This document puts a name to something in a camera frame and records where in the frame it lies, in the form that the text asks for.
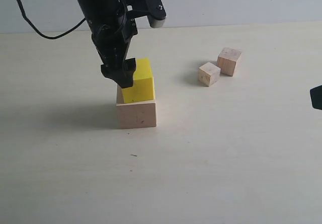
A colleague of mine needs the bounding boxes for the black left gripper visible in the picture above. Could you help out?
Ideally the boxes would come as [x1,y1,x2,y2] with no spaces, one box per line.
[77,0,136,88]

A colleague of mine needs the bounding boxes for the yellow cube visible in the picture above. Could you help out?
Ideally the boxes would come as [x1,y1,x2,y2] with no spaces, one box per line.
[122,58,155,104]

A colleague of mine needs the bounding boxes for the large pale wooden cube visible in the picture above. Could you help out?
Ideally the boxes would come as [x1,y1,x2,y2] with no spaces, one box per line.
[116,86,157,129]

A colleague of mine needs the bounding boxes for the medium brown wooden cube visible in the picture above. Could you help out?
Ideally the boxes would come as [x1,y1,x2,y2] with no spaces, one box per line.
[217,47,242,77]

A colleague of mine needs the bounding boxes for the small wooden cube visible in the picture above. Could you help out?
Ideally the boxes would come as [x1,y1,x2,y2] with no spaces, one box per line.
[198,62,221,87]

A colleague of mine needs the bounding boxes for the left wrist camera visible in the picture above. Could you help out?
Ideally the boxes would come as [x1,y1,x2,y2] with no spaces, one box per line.
[123,0,167,28]

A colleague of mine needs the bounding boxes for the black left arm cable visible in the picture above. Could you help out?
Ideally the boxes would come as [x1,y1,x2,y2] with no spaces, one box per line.
[4,0,86,40]

